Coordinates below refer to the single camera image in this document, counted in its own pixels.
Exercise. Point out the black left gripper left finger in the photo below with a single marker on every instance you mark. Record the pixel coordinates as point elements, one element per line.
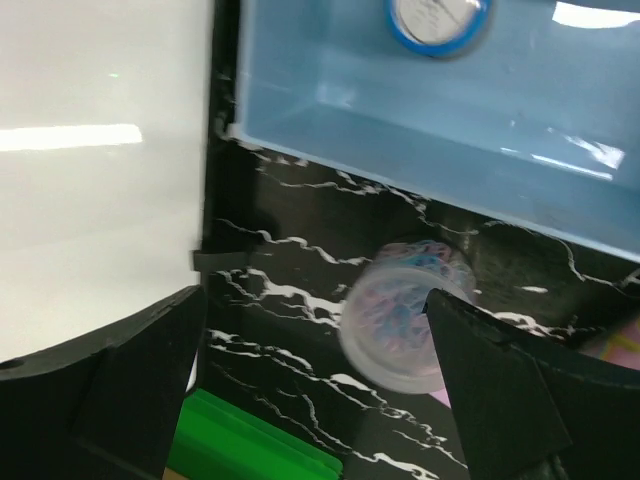
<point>104,405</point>

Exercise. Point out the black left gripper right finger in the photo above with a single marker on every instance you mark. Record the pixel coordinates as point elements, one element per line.
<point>528,408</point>

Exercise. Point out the clear jar of clips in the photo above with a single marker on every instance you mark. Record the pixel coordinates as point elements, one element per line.
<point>384,330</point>

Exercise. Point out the light blue bin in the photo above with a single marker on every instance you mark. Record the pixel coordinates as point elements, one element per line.
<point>536,125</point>

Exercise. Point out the pink eraser stick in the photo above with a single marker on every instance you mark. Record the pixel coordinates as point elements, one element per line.
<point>619,346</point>

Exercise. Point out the green translucent file folder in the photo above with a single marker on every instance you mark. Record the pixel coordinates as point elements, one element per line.
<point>217,440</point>

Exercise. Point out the black marble pattern mat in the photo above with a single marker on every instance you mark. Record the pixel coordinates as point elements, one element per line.
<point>285,239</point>

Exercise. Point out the white dry-erase board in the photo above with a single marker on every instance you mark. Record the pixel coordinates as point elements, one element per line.
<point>104,125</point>

